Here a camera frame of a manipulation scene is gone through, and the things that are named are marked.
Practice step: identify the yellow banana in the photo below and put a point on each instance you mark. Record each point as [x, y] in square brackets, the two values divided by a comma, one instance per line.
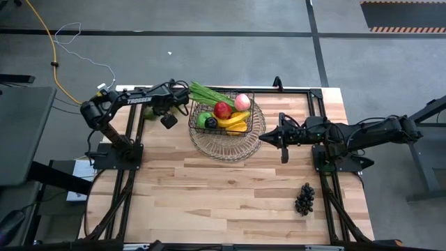
[233, 119]

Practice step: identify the white box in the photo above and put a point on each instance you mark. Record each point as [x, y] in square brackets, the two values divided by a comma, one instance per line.
[82, 174]

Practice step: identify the red apple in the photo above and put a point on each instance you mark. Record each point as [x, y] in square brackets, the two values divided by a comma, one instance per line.
[222, 110]

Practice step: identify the black mat hazard stripes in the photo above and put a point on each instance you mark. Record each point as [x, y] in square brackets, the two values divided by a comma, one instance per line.
[400, 15]

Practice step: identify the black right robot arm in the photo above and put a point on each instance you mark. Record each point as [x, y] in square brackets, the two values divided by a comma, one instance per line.
[369, 134]

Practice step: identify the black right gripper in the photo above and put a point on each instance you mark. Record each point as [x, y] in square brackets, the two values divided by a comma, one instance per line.
[285, 139]

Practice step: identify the black plum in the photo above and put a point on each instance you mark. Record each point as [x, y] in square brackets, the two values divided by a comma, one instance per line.
[211, 123]

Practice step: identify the green bean pod bundle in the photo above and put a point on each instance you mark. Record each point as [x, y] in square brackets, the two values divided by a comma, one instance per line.
[205, 93]

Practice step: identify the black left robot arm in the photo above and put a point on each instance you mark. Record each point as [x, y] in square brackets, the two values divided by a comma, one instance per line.
[120, 101]

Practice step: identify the green apple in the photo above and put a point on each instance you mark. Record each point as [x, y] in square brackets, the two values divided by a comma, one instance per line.
[201, 119]

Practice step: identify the pink peach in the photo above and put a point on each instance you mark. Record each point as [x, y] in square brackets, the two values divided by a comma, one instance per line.
[242, 102]

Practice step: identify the green pear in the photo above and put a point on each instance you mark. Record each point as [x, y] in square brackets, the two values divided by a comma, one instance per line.
[173, 110]

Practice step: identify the black aluminium rig frame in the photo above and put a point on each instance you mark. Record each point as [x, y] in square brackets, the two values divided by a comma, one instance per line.
[289, 90]

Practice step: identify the black desk leg frame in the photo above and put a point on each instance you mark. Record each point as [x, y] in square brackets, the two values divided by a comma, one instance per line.
[423, 167]

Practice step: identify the silver aluminium bracket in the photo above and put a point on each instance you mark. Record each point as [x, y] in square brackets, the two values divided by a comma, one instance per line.
[136, 247]
[324, 248]

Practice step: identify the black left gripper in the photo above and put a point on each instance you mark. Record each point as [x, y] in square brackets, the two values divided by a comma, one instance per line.
[174, 96]

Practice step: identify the grey desk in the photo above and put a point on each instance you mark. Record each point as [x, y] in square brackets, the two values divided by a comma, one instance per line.
[24, 136]

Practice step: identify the black grape bunch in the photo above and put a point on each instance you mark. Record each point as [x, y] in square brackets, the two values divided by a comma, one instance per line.
[305, 202]

